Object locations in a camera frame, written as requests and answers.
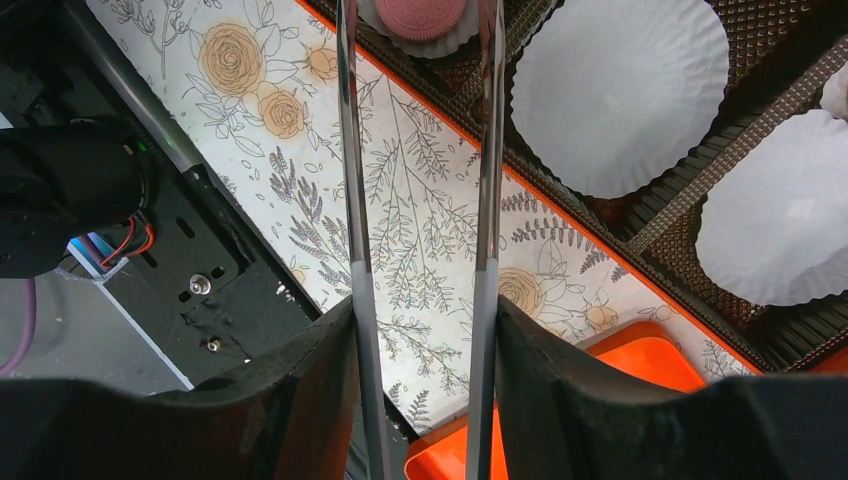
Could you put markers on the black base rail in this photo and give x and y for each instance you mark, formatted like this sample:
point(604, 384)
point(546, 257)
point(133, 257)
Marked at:
point(185, 243)

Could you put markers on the orange tin lid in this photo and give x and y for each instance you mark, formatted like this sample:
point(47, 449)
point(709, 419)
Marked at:
point(643, 350)

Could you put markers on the orange cookie tin box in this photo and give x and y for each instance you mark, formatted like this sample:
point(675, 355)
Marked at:
point(781, 54)

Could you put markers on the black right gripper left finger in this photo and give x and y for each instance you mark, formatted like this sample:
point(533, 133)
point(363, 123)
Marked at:
point(287, 414)

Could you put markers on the floral patterned tablecloth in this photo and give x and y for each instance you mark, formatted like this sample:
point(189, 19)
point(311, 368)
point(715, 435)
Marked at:
point(253, 84)

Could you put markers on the white paper cup liner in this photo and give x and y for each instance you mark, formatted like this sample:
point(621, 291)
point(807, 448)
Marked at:
point(461, 33)
point(611, 94)
point(774, 228)
point(834, 94)

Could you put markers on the pink cookie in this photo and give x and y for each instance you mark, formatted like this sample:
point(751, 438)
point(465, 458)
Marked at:
point(420, 20)

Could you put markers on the steel tongs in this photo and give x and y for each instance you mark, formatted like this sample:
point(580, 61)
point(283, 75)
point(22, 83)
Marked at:
point(482, 389)

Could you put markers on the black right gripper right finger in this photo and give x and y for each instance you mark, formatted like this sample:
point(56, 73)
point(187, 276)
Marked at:
point(566, 415)

